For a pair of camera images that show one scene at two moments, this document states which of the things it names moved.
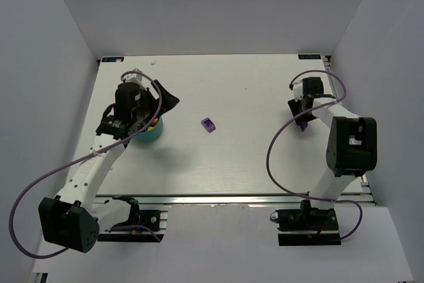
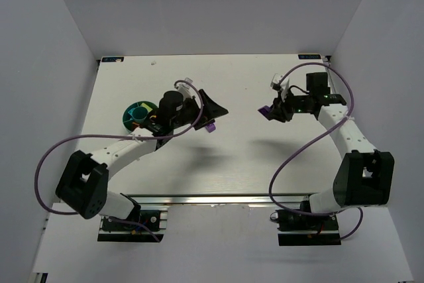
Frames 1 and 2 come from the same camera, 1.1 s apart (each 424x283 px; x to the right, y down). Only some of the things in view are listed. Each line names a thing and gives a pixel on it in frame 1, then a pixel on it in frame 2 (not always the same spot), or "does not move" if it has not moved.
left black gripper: x=158 y=98 → x=200 y=109
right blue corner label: x=309 y=56 does not move
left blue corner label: x=112 y=59 does not move
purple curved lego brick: x=303 y=125 → x=265 y=110
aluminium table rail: x=266 y=201 does not move
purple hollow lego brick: x=209 y=125 does not move
